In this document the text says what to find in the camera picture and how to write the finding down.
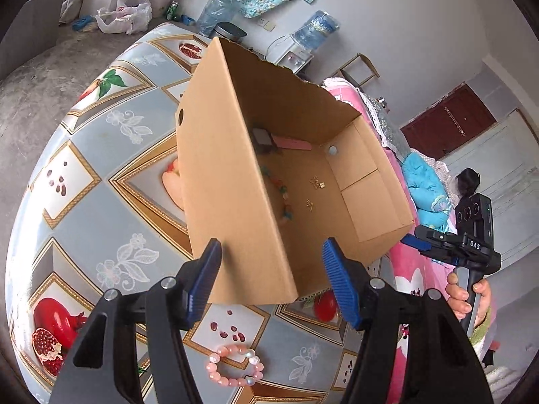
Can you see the brown cardboard box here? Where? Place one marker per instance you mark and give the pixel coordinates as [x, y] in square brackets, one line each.
[219, 202]

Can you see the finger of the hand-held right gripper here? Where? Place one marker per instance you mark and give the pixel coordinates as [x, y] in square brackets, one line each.
[414, 245]
[425, 231]

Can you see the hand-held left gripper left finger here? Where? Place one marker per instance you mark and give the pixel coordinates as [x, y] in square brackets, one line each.
[204, 282]

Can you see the clear plastic bag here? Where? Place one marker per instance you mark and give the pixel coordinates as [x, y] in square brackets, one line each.
[214, 10]

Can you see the green can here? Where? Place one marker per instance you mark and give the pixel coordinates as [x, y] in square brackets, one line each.
[172, 10]

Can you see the person's right hand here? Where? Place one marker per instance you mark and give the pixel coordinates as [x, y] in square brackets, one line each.
[454, 294]

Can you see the purple black smart watch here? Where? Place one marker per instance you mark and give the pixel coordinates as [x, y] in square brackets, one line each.
[263, 136]

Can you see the silver lace cloth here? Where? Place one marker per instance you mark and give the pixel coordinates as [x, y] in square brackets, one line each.
[387, 130]

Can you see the grey lidded bin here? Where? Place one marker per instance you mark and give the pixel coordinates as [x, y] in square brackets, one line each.
[229, 33]

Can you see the wooden frame chair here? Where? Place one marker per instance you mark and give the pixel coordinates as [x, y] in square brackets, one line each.
[367, 62]

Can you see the white fluffy blanket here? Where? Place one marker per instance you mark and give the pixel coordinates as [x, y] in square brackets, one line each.
[497, 383]

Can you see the pink floral blanket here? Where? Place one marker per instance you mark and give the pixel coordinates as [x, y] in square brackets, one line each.
[414, 273]

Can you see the white plastic bag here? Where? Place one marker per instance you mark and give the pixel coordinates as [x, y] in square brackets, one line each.
[126, 19]

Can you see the white water dispenser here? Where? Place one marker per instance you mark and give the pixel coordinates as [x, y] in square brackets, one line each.
[297, 61]

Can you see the person's right forearm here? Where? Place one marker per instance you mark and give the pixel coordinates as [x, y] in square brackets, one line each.
[480, 336]

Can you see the grey cabinet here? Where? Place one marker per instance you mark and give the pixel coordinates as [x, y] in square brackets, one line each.
[29, 29]

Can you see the blue water jug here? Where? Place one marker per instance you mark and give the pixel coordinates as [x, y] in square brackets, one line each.
[316, 29]

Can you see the red-brown door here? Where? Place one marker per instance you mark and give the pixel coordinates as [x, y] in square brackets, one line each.
[459, 113]

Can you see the white door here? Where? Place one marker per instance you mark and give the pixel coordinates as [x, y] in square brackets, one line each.
[505, 164]

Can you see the blue quilt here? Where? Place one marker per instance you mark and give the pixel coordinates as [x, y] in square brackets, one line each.
[425, 185]

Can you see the blue slippers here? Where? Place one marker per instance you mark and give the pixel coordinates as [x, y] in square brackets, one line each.
[82, 23]

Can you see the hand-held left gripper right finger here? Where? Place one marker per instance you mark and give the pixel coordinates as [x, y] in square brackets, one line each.
[341, 286]

